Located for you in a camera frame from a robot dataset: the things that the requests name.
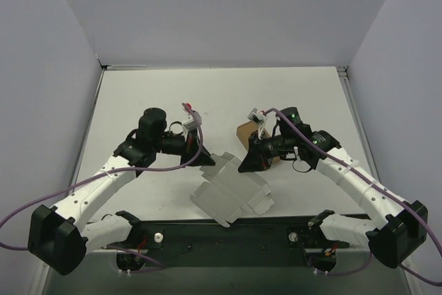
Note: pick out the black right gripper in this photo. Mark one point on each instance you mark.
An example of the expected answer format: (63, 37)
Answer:
(259, 151)

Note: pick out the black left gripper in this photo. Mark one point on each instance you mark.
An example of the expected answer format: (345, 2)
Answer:
(190, 148)

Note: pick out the white paper box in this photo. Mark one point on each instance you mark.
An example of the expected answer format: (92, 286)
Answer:
(227, 195)

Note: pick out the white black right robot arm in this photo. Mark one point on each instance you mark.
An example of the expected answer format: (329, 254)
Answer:
(396, 227)

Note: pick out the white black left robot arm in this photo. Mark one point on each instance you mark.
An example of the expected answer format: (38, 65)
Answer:
(62, 235)

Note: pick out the brown folded cardboard box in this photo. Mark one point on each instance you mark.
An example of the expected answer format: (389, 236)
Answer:
(244, 131)

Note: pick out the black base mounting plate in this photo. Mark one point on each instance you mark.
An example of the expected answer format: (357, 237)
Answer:
(248, 242)

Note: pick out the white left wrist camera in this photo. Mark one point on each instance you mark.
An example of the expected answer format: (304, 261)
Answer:
(192, 119)

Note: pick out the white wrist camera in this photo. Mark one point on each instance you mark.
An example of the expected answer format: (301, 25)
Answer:
(260, 119)
(192, 119)

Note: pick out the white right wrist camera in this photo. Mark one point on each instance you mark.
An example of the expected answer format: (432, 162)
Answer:
(260, 119)

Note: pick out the aluminium table frame rail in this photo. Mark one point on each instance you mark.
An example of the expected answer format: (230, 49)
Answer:
(344, 79)

